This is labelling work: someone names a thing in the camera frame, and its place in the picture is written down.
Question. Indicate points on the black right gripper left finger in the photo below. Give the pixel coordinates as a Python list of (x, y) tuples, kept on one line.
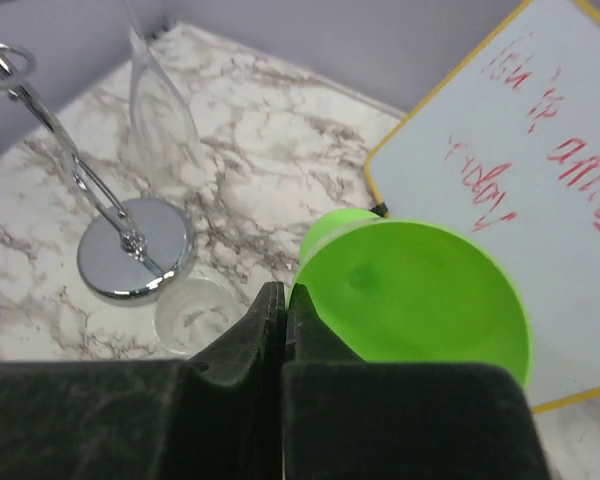
[(216, 415)]

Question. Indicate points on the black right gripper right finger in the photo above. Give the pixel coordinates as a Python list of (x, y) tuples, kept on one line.
[(343, 418)]

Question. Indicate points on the clear wine glass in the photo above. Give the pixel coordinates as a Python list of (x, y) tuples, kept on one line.
[(192, 313), (162, 128)]

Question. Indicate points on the green plastic wine glass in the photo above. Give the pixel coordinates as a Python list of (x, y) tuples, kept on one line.
[(403, 291)]

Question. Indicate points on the chrome wine glass rack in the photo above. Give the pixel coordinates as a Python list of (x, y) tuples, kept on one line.
[(133, 249)]

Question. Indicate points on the yellow framed whiteboard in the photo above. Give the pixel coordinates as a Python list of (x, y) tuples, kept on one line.
[(506, 149)]

